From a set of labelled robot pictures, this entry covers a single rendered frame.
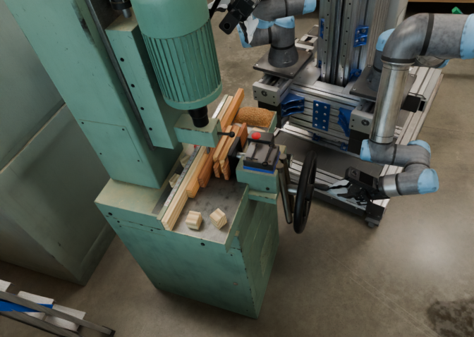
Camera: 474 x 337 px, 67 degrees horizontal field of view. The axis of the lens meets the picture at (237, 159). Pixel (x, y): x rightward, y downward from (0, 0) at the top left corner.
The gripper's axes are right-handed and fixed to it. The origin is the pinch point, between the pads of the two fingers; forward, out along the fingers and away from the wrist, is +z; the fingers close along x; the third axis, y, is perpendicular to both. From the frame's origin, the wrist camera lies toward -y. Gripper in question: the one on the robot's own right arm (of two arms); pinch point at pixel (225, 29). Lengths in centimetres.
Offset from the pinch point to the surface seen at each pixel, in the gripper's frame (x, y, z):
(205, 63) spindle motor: 1.0, -1.0, 15.5
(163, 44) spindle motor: -9.7, 0.9, 20.9
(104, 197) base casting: -2, -70, 31
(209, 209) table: 27, -34, 32
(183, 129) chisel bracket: 6.6, -28.6, 15.8
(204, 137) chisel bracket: 13.5, -26.2, 15.7
